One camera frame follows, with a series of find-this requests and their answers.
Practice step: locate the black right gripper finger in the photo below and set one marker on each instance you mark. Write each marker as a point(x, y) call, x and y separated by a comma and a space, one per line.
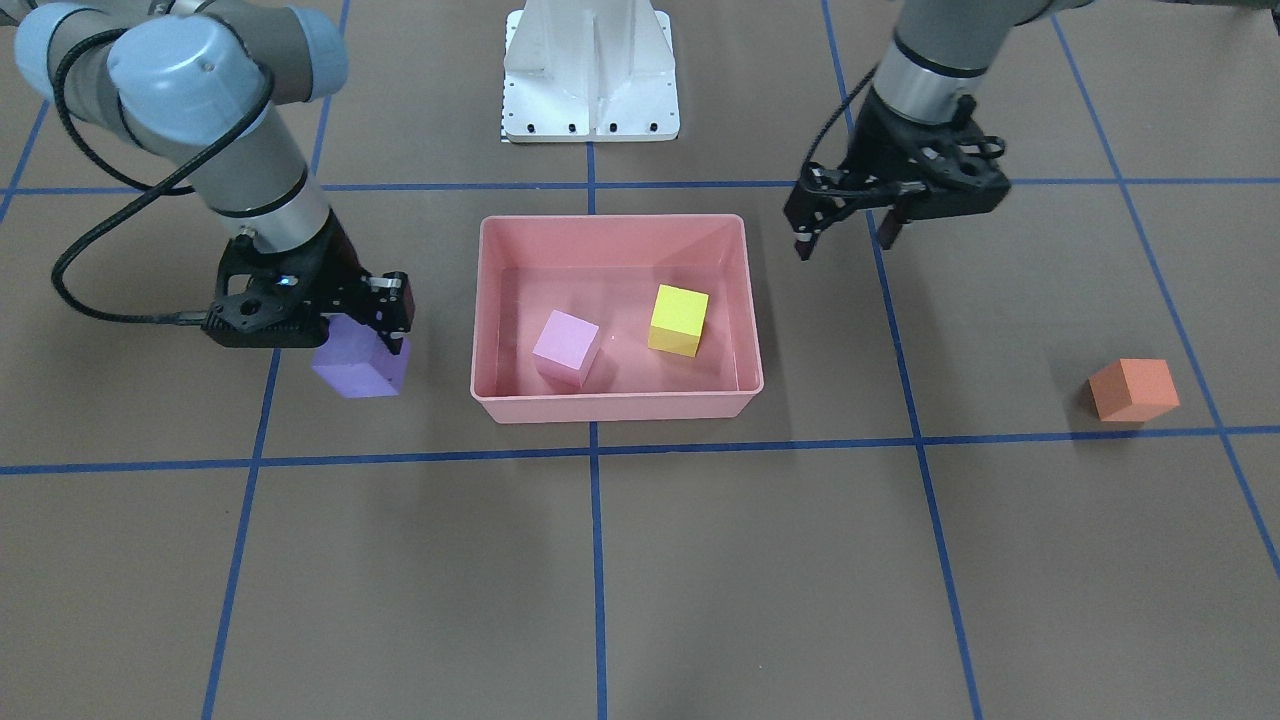
point(394, 309)

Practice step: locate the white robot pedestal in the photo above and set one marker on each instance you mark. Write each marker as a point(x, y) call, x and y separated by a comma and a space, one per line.
point(589, 72)

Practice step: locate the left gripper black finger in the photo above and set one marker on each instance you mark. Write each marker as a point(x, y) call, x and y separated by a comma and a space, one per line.
point(890, 227)

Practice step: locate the orange foam block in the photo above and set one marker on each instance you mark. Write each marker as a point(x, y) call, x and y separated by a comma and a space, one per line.
point(1133, 390)

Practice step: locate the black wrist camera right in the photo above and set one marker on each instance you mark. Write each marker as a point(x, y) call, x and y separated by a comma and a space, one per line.
point(265, 317)

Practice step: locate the yellow foam block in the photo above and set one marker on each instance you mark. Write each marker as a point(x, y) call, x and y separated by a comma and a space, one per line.
point(678, 320)

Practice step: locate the light pink foam block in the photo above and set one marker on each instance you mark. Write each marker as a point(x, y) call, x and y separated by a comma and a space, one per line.
point(566, 348)

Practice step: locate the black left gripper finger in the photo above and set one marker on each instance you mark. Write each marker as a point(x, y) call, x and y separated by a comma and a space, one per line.
point(809, 217)

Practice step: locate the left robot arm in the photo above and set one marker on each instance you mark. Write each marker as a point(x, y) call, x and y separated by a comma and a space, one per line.
point(940, 51)

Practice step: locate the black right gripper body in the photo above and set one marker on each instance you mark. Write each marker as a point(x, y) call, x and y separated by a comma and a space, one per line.
point(343, 268)

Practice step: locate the pink plastic bin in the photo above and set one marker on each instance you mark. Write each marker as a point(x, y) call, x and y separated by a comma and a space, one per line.
point(607, 270)

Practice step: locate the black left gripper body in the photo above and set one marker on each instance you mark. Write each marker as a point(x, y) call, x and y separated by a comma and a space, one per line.
point(878, 150)

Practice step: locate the purple foam block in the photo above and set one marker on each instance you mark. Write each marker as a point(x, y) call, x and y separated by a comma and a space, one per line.
point(355, 362)

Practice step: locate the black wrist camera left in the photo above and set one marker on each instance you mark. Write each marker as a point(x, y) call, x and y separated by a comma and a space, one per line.
point(960, 172)

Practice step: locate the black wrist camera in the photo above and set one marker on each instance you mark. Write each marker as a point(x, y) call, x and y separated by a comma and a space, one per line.
point(265, 317)
point(960, 172)

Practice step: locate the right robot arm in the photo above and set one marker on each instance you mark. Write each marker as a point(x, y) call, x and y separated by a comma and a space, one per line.
point(179, 98)

